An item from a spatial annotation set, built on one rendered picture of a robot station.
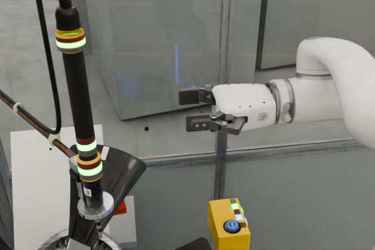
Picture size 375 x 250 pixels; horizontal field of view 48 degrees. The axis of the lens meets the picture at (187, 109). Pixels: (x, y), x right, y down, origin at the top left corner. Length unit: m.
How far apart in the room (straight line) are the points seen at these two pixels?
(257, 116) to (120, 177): 0.39
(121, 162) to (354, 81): 0.56
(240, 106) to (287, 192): 1.28
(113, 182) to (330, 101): 0.51
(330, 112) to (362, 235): 1.63
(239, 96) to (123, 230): 0.99
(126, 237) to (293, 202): 0.81
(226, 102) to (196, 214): 1.24
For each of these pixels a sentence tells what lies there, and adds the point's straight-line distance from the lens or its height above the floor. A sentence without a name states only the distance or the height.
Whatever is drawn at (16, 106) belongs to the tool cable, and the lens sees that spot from 1.04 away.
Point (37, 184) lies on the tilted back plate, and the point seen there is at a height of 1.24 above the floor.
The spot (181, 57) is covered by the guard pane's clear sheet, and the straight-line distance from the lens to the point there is 1.50.
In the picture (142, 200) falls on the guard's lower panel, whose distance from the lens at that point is 1.83.
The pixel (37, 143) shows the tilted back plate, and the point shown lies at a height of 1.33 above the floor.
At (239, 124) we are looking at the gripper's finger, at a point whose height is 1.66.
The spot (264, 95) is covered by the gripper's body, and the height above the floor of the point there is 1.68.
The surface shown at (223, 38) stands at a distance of 1.48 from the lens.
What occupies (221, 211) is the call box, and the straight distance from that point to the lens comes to 1.39.
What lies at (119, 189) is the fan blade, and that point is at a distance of 0.99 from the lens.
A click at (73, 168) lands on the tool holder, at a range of 0.84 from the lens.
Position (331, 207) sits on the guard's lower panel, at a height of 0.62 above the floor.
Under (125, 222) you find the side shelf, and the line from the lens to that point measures 1.66.
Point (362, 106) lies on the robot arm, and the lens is 0.66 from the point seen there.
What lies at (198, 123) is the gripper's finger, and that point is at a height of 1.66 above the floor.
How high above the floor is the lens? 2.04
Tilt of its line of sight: 31 degrees down
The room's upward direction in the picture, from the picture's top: straight up
